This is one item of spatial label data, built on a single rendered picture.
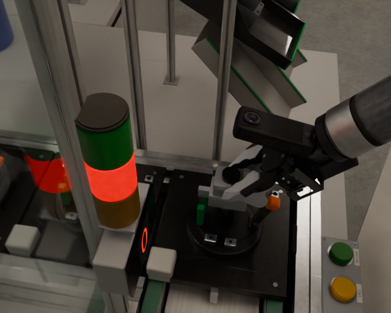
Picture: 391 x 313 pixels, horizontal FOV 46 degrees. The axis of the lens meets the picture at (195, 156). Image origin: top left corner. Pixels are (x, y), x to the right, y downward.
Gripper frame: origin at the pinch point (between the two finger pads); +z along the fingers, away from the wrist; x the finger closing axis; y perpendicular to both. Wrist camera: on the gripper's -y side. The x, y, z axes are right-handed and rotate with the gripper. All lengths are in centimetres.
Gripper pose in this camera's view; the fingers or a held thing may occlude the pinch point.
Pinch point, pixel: (226, 181)
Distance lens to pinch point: 75.9
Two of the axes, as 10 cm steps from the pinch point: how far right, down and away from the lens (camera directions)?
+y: 7.4, 5.3, 4.2
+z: -6.5, 4.1, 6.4
